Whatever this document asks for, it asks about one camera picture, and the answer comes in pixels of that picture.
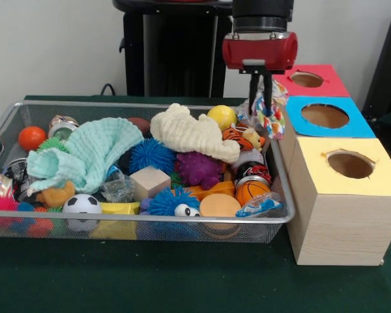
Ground plain yellow ball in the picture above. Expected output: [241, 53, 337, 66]
[207, 104, 238, 131]

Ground orange foam disc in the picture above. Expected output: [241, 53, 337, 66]
[199, 194, 242, 218]

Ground tan teddy bear plush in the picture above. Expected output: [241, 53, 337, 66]
[35, 181, 76, 209]

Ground white cloth with colourful shapes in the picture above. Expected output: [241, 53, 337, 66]
[237, 78, 289, 140]

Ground blue spiky ball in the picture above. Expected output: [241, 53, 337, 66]
[128, 138, 177, 175]

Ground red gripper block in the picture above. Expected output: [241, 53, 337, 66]
[222, 31, 298, 116]

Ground toy soccer ball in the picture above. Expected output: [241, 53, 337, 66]
[62, 194, 102, 215]

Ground toy baseball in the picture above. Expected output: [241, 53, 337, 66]
[231, 150, 265, 167]

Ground brown toy football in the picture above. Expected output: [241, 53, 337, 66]
[126, 117, 151, 134]

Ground mint green cloth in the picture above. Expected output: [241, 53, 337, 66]
[26, 117, 145, 195]

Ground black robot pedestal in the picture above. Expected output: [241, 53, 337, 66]
[112, 0, 250, 98]

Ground small orange ball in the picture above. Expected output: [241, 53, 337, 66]
[18, 126, 48, 151]

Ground wooden box with three holes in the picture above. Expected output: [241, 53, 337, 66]
[262, 63, 391, 267]

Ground orange toy vehicle with wheels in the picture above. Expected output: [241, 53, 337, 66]
[182, 181, 237, 201]

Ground toy basketball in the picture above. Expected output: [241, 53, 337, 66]
[236, 180, 271, 207]

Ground wire mesh bin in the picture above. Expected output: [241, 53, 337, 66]
[0, 100, 296, 245]

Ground dark green table cloth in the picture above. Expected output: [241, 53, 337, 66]
[0, 94, 391, 313]

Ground cream waffle cloth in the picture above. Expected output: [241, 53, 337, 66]
[149, 103, 241, 164]

